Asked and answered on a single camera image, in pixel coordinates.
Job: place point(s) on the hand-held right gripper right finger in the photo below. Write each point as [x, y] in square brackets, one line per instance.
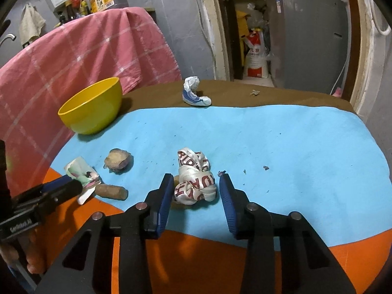
[228, 202]

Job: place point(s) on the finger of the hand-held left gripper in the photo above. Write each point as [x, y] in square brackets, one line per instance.
[61, 191]
[56, 182]

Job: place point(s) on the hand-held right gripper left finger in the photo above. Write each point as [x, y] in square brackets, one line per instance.
[164, 202]

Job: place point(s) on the pink green wrapper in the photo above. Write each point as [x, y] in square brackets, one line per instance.
[81, 170]

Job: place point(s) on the white red-printed plastic bag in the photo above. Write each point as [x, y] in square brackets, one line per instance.
[196, 183]

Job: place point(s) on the brown vegetable stick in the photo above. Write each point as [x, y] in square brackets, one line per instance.
[111, 191]

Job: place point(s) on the brown vegetable peel lump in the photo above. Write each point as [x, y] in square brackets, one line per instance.
[118, 160]

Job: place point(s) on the blue white wrapper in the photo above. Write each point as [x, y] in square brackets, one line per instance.
[191, 96]

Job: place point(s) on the person's left hand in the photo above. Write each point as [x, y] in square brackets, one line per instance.
[35, 260]

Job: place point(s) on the yellow bowl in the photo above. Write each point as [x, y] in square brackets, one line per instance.
[92, 116]

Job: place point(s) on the striped blanket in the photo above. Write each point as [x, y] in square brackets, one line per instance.
[275, 144]

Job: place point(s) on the small dried peel scrap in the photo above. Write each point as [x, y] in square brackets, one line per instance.
[254, 92]

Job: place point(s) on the pink plaid cloth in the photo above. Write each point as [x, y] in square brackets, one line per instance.
[76, 61]

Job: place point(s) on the red white sack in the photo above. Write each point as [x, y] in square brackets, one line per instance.
[255, 58]

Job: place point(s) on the metal faucet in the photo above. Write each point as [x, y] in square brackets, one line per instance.
[9, 37]

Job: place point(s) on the pink plastic item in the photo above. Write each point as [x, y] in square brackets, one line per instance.
[337, 92]

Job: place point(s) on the beige hanging towel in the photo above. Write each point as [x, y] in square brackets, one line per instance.
[30, 24]

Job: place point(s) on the dark wooden door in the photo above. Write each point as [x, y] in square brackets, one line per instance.
[228, 36]

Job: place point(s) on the dark glass bottle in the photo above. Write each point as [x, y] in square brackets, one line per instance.
[84, 7]
[70, 12]

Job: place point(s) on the grey refrigerator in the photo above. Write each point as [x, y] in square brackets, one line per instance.
[306, 43]

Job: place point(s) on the yellow bag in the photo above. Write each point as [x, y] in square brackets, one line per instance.
[242, 21]

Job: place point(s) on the grey plastic bag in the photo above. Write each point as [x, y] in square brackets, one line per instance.
[255, 15]

